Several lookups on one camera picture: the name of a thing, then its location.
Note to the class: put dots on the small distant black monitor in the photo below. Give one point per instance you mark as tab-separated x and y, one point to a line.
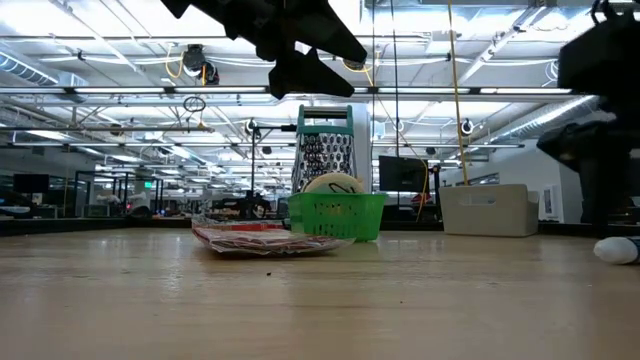
30	184

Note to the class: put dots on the distant black robot station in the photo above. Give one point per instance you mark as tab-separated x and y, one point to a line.
245	207

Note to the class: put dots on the red snack packet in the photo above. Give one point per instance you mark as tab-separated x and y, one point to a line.
260	245

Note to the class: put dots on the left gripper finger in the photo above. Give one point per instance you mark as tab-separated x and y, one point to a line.
325	35
300	77

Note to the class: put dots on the green plastic basket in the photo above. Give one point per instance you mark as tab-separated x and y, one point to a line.
340	217

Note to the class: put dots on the light grey plastic bin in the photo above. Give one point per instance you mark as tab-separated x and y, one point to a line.
490	220

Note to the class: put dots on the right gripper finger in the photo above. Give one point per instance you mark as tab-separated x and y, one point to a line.
602	197
590	147

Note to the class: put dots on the black pole stand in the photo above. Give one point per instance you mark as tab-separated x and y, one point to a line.
253	165

